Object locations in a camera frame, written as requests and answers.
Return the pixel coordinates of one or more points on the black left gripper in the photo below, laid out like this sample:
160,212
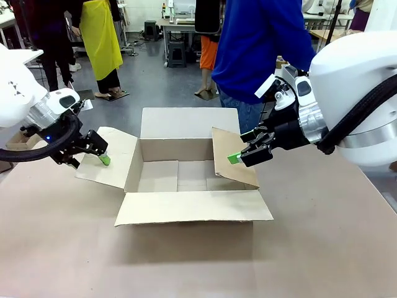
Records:
69,139

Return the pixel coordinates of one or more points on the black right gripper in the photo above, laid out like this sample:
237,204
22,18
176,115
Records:
288,133

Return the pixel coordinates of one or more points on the large brown cardboard box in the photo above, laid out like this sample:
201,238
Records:
192,205

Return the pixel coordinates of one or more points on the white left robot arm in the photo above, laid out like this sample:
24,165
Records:
15,93

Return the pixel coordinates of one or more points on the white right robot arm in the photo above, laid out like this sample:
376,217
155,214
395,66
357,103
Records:
350,93

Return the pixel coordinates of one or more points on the small open cardboard box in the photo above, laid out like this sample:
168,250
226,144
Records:
18,141

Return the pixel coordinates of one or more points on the dark floor plate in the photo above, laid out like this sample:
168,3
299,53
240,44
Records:
209,94
116,94

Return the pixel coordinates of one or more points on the person in blue sweater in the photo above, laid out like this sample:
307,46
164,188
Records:
257,46

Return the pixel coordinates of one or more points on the person in orange skirt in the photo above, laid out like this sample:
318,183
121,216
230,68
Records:
207,52

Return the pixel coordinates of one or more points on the person in yellow apron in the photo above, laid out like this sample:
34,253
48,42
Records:
100,37

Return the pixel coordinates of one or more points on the white side table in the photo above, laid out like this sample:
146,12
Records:
18,56

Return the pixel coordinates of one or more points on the person in black clothes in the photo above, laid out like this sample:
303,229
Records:
52,37

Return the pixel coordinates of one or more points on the grey plastic stool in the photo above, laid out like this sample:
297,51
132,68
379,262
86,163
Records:
177,54
152,30

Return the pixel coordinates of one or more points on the brown top table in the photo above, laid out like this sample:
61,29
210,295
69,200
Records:
325,35

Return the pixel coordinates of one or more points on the grey metal workshop table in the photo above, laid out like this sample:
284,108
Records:
178,23

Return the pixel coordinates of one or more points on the black tripod pole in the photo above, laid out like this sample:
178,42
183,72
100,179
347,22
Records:
334,18

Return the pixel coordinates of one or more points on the person in purple clothes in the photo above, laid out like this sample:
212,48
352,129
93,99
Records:
359,15

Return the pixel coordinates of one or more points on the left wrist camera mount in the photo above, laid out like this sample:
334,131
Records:
87,104

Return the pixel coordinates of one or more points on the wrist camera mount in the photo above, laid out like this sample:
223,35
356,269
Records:
270,90
87,104

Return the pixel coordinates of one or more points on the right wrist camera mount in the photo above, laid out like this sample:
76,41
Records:
270,90

